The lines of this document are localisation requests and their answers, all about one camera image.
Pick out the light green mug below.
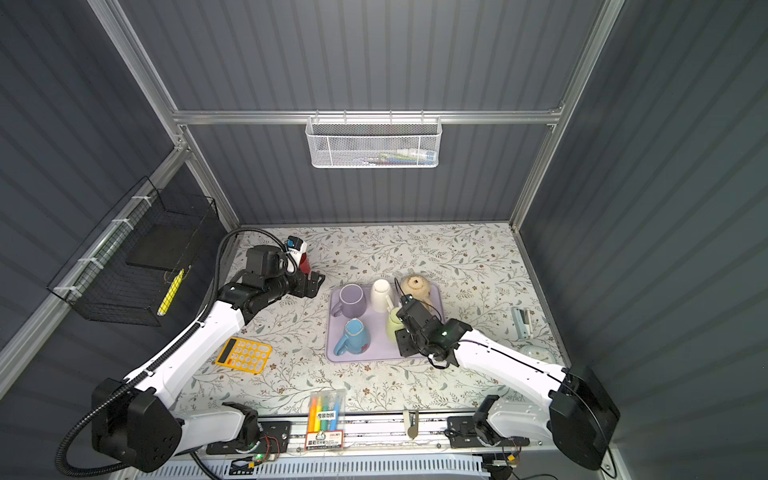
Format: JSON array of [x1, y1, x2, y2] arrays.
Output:
[[386, 307, 403, 344]]

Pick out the red mug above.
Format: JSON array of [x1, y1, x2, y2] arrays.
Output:
[[298, 251, 311, 275]]

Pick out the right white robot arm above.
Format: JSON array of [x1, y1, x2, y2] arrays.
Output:
[[396, 295, 621, 471]]

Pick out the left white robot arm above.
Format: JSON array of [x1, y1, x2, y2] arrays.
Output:
[[90, 245, 325, 472]]

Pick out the purple mug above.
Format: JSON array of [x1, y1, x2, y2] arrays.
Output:
[[330, 284, 367, 319]]

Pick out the blue dotted mug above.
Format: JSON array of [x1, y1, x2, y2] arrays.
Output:
[[333, 318, 371, 356]]

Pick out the white mug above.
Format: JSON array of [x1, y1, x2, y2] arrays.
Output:
[[370, 278, 394, 314]]

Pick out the lavender plastic tray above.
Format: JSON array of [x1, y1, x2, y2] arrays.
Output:
[[325, 284, 416, 363]]

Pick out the yellow calculator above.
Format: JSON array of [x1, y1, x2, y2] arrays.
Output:
[[215, 337, 272, 375]]

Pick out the yellow highlighter pen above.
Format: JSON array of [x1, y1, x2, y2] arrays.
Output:
[[156, 269, 186, 317]]

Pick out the pack of coloured markers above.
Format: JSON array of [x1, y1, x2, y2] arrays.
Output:
[[304, 390, 345, 451]]

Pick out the black wire basket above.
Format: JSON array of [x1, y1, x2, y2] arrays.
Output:
[[47, 181, 222, 327]]

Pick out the white wire mesh basket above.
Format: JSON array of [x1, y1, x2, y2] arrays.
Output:
[[305, 118, 443, 169]]

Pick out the black corrugated cable hose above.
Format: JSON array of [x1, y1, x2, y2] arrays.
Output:
[[53, 227, 289, 478]]

